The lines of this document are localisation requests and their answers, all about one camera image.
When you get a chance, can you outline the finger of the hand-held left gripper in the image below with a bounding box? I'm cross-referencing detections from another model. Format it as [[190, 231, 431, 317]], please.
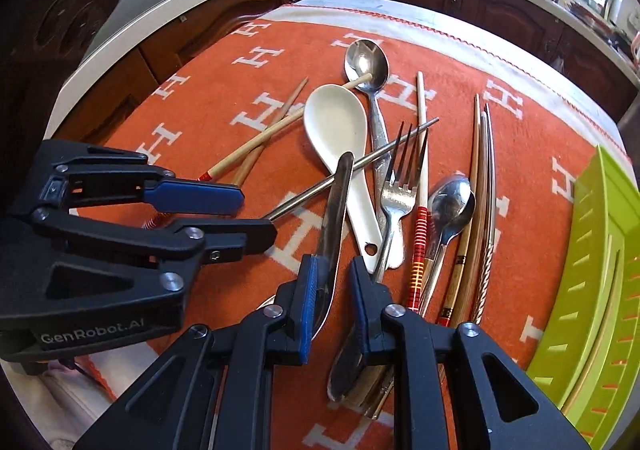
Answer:
[[30, 207, 278, 305], [10, 139, 246, 218]]

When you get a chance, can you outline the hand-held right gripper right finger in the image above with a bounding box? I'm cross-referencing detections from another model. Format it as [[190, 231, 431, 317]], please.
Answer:
[[348, 256, 593, 450]]

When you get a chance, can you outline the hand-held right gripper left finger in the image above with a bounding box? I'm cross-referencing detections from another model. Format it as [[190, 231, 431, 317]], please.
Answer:
[[72, 254, 321, 450]]

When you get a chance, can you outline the metal table knife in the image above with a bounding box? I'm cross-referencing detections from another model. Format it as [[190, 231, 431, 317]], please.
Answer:
[[300, 152, 356, 338]]

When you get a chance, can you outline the metal fork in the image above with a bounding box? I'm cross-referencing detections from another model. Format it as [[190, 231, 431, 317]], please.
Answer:
[[372, 121, 431, 281]]

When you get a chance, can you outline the white ceramic spoon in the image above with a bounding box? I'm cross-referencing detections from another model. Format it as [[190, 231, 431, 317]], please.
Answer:
[[303, 84, 386, 275]]

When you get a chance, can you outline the twisted metal chopstick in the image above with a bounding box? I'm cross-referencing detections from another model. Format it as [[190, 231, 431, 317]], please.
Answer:
[[470, 102, 498, 326]]

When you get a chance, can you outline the large metal spoon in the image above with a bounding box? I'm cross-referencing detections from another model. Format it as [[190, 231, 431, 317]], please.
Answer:
[[344, 38, 396, 191]]

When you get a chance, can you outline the green plastic utensil tray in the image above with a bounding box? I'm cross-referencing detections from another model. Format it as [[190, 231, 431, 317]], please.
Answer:
[[525, 145, 640, 450]]

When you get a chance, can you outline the wooden chopstick red tip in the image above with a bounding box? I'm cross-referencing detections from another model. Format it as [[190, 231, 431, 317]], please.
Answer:
[[198, 73, 374, 182]]

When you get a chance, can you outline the plain metal chopstick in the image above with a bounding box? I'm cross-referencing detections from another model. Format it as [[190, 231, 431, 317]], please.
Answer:
[[262, 117, 441, 222]]

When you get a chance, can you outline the orange printed blanket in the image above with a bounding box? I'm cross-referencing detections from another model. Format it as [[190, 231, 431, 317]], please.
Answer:
[[42, 0, 633, 450]]

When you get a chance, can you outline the plain wooden chopstick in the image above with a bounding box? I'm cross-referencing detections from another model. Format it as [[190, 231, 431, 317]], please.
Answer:
[[231, 77, 309, 186]]

